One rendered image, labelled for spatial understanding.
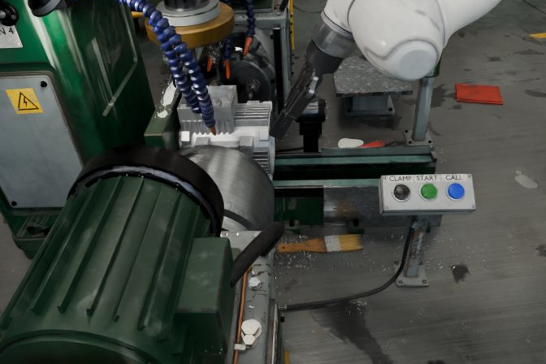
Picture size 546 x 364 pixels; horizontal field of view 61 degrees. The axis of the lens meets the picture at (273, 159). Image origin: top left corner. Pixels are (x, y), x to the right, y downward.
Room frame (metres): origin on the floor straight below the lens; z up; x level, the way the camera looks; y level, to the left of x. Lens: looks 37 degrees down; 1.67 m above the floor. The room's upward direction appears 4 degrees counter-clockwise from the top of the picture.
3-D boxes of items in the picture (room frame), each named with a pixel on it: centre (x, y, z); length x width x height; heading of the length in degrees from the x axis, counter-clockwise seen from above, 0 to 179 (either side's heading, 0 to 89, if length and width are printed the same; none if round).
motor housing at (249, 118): (0.93, 0.10, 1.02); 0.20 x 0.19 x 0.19; 84
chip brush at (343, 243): (0.77, -0.10, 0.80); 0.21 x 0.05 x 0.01; 91
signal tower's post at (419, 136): (1.19, -0.46, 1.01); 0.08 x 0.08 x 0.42; 85
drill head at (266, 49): (1.27, 0.08, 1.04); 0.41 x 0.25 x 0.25; 175
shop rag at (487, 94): (1.42, -0.74, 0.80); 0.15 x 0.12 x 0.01; 73
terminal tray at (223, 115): (0.94, 0.14, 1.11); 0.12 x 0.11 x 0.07; 84
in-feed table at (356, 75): (1.43, -0.35, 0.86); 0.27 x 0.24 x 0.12; 175
